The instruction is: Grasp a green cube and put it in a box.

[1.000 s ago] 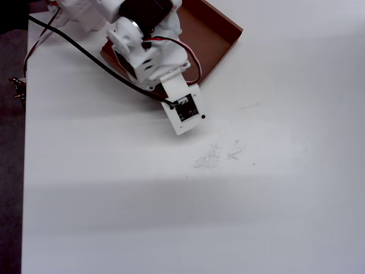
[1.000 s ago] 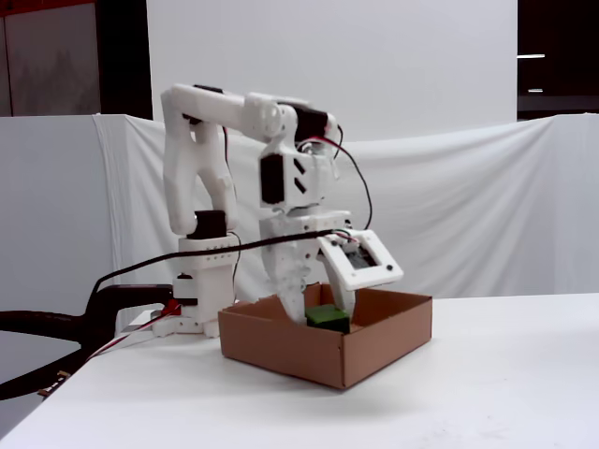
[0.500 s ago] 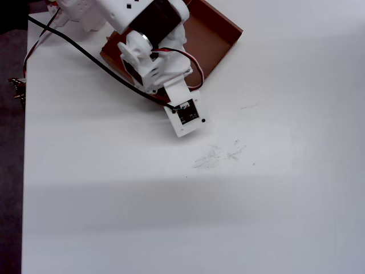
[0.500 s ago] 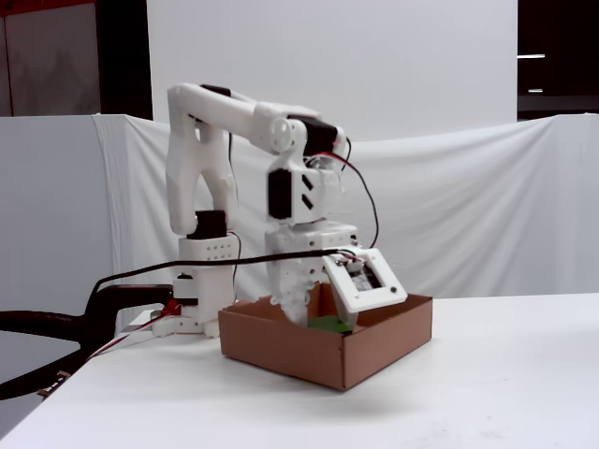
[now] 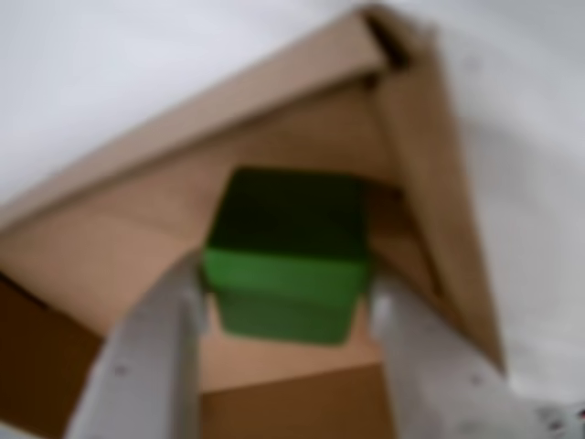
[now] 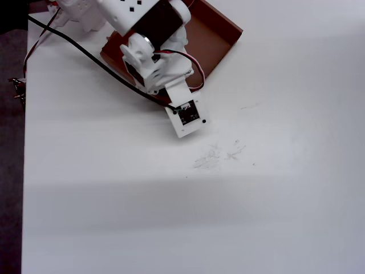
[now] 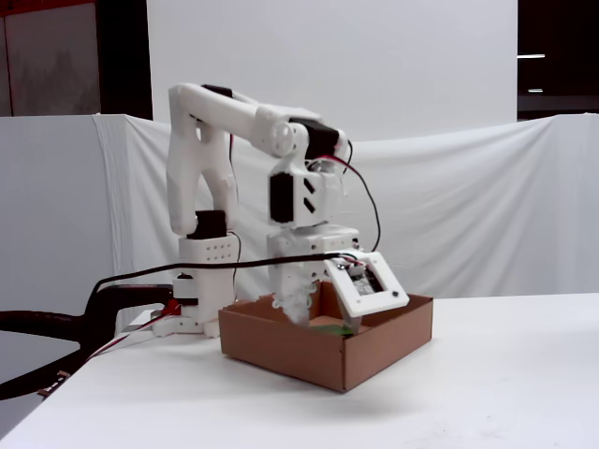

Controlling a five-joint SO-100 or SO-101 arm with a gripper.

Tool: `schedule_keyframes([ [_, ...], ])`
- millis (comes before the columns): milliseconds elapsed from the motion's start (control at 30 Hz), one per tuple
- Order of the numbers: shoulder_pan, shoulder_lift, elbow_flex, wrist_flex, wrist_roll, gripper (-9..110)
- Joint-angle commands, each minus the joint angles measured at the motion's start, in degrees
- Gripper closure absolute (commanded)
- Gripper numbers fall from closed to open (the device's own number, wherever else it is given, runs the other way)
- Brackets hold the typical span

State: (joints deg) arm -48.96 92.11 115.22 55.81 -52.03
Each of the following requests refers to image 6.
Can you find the small metal table clamp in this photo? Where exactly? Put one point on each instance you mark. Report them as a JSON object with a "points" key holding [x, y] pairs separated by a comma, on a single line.
{"points": [[18, 88]]}

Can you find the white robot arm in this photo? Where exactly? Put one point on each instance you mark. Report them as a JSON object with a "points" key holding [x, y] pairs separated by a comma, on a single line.
{"points": [[122, 14]]}

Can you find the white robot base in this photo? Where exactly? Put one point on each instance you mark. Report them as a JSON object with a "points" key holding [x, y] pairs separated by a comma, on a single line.
{"points": [[77, 14]]}

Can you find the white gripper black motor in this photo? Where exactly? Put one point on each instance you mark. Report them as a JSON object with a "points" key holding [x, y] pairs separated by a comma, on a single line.
{"points": [[179, 68]]}

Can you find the brown cardboard box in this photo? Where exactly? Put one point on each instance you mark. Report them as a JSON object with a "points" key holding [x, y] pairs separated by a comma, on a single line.
{"points": [[211, 48]]}

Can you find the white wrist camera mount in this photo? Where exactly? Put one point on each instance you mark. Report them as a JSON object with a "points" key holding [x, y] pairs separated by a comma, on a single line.
{"points": [[186, 130]]}

